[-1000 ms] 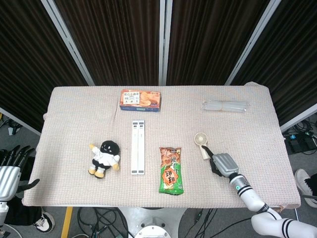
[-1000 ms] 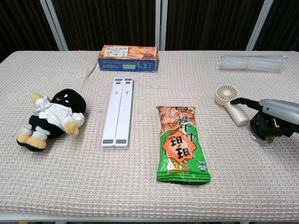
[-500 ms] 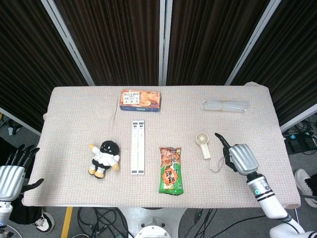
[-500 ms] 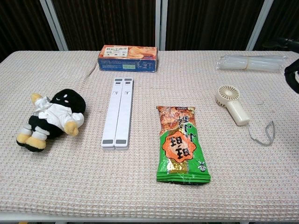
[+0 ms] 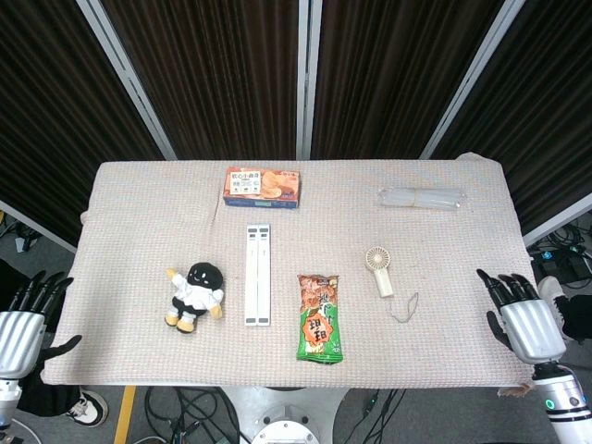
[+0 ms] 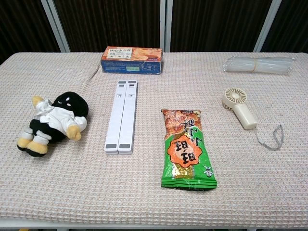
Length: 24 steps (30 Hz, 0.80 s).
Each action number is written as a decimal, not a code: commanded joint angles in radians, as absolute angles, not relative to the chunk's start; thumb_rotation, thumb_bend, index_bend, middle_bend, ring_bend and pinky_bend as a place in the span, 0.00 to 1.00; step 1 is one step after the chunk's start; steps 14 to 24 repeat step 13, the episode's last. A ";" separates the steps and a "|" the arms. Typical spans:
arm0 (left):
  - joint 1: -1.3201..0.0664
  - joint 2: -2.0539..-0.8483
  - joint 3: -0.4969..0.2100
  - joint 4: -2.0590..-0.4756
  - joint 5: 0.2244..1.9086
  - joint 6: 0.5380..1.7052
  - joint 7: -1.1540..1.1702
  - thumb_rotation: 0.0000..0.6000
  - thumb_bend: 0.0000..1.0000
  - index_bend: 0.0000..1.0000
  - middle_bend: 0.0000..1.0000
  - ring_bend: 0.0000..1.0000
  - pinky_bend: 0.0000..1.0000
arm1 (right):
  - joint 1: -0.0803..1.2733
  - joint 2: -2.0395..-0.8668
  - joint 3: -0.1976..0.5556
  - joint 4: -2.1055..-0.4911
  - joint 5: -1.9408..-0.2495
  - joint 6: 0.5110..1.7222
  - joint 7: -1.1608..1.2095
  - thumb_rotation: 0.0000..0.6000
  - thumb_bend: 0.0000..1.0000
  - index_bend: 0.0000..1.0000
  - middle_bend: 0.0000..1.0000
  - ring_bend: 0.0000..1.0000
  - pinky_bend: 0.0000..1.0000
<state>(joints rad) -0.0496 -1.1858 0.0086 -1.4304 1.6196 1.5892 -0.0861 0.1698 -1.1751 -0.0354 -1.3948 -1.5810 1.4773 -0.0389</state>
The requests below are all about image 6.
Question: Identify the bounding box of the bundle of clear glue sticks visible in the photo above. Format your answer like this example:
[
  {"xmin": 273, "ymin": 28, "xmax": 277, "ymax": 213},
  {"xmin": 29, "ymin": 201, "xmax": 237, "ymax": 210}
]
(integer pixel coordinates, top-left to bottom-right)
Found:
[{"xmin": 222, "ymin": 55, "xmax": 295, "ymax": 75}]

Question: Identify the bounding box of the grey metal frame post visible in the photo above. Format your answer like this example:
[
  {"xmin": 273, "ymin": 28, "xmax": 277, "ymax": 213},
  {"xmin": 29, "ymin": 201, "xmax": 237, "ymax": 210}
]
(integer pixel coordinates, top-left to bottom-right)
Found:
[
  {"xmin": 253, "ymin": 0, "xmax": 282, "ymax": 52},
  {"xmin": 159, "ymin": 0, "xmax": 173, "ymax": 53},
  {"xmin": 40, "ymin": 0, "xmax": 71, "ymax": 53}
]

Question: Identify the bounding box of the black plush doll white shirt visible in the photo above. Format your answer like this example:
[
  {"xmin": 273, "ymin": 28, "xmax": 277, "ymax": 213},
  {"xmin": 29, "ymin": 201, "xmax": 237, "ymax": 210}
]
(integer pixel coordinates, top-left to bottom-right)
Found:
[{"xmin": 16, "ymin": 91, "xmax": 89, "ymax": 158}]

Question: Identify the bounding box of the beige waffle-weave tablecloth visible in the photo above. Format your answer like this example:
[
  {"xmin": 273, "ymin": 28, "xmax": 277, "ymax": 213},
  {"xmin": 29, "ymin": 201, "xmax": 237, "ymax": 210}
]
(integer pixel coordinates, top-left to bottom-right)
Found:
[{"xmin": 0, "ymin": 51, "xmax": 308, "ymax": 222}]

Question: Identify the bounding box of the cream handheld fan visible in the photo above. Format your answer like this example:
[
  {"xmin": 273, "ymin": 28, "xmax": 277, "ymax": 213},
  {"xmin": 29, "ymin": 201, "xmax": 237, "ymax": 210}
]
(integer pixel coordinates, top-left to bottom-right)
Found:
[{"xmin": 221, "ymin": 87, "xmax": 258, "ymax": 130}]

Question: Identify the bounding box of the orange and blue biscuit box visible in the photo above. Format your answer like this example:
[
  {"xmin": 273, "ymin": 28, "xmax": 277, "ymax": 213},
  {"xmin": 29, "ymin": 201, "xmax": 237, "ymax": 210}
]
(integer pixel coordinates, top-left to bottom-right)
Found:
[{"xmin": 100, "ymin": 46, "xmax": 163, "ymax": 75}]

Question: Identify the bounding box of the white folding laptop stand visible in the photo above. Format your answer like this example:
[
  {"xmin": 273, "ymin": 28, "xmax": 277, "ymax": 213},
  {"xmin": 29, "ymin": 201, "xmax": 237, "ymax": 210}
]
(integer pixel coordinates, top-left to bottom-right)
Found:
[{"xmin": 103, "ymin": 80, "xmax": 139, "ymax": 155}]

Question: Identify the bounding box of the green and orange snack bag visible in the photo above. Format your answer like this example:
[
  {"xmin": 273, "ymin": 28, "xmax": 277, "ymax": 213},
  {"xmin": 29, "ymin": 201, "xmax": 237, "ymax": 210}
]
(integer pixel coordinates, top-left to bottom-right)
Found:
[{"xmin": 160, "ymin": 108, "xmax": 218, "ymax": 190}]

